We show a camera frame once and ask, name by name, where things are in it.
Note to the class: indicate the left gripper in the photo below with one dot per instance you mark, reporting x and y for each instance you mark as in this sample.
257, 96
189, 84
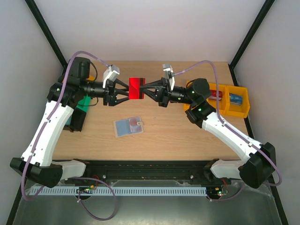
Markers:
110, 97

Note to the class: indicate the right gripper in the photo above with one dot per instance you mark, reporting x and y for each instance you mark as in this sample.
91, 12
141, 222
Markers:
164, 91

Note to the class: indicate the red credit card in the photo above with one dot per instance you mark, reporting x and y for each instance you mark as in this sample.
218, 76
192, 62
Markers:
135, 91

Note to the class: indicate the white card holder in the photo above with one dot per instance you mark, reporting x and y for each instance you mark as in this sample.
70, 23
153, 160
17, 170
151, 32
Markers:
129, 126

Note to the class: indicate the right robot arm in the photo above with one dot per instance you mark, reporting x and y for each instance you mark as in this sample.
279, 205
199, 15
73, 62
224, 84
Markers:
256, 161

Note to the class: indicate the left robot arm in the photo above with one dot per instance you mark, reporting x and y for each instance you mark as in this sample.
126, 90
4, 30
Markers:
36, 163

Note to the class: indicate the yellow bin with black cards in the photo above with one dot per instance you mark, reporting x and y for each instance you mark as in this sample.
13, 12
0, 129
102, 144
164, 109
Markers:
191, 94

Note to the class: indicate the red card stack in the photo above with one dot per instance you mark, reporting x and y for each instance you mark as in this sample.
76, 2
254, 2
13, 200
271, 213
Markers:
215, 95

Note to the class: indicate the yellow bin with red cards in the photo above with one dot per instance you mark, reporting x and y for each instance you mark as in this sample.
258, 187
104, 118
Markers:
222, 100

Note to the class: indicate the blue card stack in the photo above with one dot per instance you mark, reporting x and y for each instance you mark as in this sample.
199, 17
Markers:
235, 99

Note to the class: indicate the yellow bin with blue cards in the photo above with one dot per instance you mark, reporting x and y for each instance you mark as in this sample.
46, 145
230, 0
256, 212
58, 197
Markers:
242, 110

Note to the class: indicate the yellow bin far left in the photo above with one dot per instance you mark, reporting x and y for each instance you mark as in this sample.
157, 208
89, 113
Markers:
91, 78

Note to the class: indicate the green bin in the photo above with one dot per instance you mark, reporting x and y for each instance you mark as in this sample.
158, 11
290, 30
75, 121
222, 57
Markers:
84, 104

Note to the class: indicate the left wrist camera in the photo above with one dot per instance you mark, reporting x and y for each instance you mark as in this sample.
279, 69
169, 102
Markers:
111, 74

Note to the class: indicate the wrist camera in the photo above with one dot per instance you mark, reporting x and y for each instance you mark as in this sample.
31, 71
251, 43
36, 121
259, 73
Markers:
169, 75
111, 74

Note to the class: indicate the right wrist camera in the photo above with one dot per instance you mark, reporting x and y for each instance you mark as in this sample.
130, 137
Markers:
169, 75

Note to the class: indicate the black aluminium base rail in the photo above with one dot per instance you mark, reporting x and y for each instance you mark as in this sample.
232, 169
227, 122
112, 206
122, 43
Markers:
194, 172

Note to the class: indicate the white slotted cable duct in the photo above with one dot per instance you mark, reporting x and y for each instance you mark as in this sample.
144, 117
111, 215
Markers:
126, 191

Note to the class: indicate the left black frame post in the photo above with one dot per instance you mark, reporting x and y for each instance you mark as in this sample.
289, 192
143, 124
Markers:
46, 31

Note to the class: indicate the black frame post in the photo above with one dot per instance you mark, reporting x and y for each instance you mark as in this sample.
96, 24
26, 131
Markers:
46, 31
251, 32

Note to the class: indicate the right black frame post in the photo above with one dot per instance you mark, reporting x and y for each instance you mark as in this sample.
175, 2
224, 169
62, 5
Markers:
251, 32

